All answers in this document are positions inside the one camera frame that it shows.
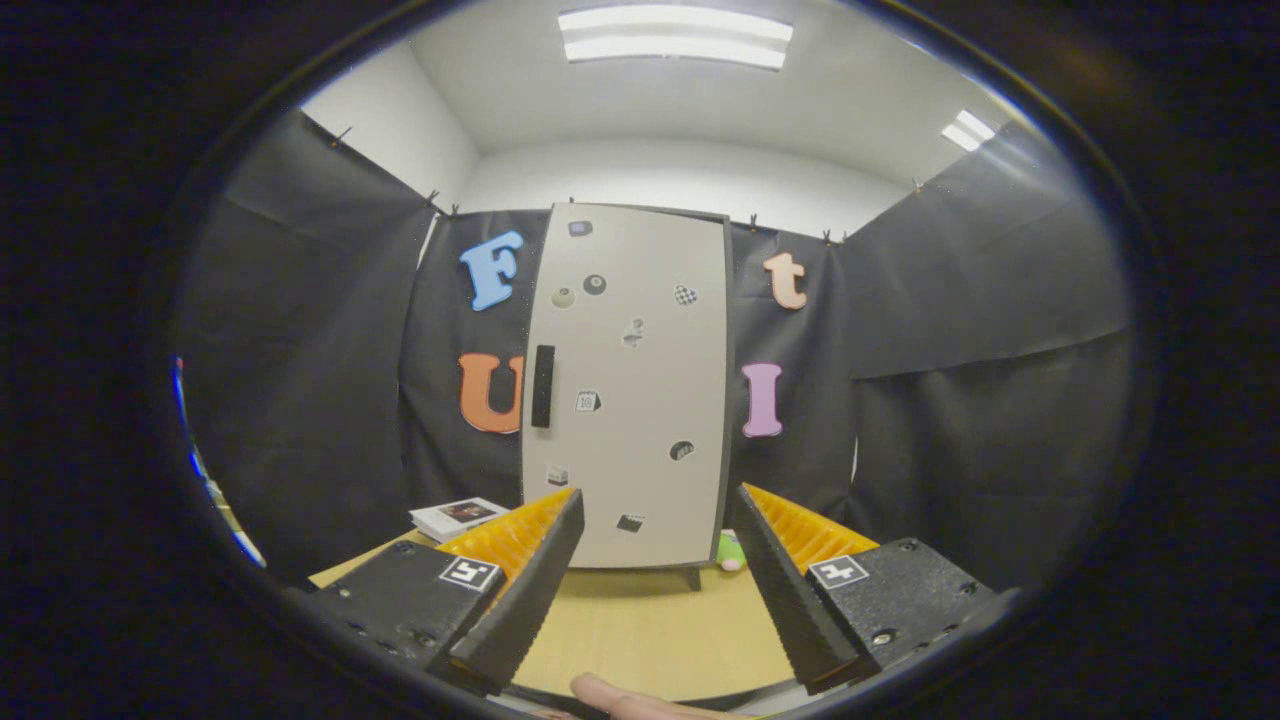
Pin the grey shoe cabinet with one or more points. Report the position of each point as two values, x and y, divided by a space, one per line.
729 400

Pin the white book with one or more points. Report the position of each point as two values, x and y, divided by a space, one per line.
455 518

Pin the pink green plush toy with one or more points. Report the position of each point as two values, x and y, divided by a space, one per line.
730 552

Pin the black backdrop cloth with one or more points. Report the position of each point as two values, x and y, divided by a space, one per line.
950 300

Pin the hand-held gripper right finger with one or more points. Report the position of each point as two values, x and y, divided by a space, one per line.
790 600

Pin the large ceiling light panel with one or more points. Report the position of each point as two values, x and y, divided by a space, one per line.
675 35

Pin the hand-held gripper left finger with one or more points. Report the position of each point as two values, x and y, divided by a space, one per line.
530 600

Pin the grey shoe cabinet door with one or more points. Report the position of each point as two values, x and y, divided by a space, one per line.
640 400

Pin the small ceiling light panel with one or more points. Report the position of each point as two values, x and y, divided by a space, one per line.
968 130

